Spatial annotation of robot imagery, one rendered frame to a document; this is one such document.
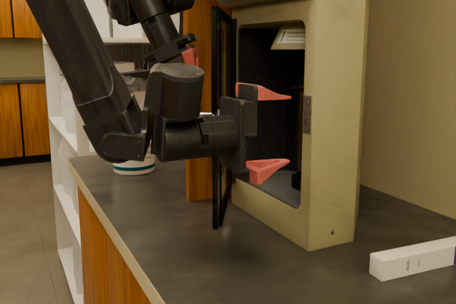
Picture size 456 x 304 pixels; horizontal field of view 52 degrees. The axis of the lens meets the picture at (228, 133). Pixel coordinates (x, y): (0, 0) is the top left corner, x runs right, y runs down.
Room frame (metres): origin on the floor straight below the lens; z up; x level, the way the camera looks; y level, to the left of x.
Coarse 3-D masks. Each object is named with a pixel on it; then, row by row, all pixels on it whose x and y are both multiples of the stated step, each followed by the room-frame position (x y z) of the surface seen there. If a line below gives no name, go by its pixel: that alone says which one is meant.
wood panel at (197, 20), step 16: (208, 0) 1.13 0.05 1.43; (192, 16) 1.11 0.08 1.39; (208, 16) 1.13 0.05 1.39; (192, 32) 1.11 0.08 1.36; (208, 32) 1.13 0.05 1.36; (208, 48) 1.13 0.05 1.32; (208, 64) 1.13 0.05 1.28; (208, 80) 1.13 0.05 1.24; (208, 96) 1.13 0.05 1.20; (192, 160) 1.11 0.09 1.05; (208, 160) 1.13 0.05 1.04; (192, 176) 1.11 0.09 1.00; (208, 176) 1.13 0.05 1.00; (192, 192) 1.11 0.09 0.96; (208, 192) 1.13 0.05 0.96
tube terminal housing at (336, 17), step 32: (288, 0) 0.89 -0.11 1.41; (320, 0) 0.82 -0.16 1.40; (352, 0) 0.85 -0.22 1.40; (320, 32) 0.82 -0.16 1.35; (352, 32) 0.86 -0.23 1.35; (320, 64) 0.82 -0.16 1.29; (352, 64) 0.86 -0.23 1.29; (320, 96) 0.83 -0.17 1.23; (352, 96) 0.86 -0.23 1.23; (320, 128) 0.83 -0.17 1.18; (352, 128) 0.86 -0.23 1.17; (320, 160) 0.83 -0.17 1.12; (352, 160) 0.86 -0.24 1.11; (256, 192) 0.99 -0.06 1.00; (320, 192) 0.83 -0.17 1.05; (352, 192) 0.86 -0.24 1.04; (288, 224) 0.88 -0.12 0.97; (320, 224) 0.83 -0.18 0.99; (352, 224) 0.87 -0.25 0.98
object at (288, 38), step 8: (288, 24) 0.95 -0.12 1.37; (296, 24) 0.94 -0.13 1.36; (304, 24) 0.93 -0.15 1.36; (280, 32) 0.97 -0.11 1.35; (288, 32) 0.94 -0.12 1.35; (296, 32) 0.93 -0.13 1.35; (304, 32) 0.92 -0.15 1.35; (280, 40) 0.95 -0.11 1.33; (288, 40) 0.93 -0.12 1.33; (296, 40) 0.92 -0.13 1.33; (304, 40) 0.91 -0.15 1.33; (272, 48) 0.97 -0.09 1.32; (280, 48) 0.94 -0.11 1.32; (288, 48) 0.92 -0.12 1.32; (296, 48) 0.91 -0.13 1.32; (304, 48) 0.91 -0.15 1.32
